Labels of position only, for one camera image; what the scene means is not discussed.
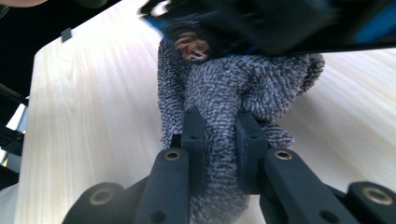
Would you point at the dark metal frame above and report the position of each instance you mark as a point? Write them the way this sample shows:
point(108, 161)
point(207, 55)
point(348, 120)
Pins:
point(11, 137)

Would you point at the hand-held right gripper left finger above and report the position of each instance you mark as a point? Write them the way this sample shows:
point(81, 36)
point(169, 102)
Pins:
point(174, 180)

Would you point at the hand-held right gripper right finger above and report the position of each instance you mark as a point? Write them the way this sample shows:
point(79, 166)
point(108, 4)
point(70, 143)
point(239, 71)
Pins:
point(280, 186)

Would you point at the grey tape mark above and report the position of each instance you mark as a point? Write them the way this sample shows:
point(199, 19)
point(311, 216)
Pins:
point(66, 34)

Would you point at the grey terry cloth pouch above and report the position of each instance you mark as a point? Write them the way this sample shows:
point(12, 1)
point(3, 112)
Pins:
point(224, 93)

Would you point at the blue toy car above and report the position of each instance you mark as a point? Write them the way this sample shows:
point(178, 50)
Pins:
point(280, 25)

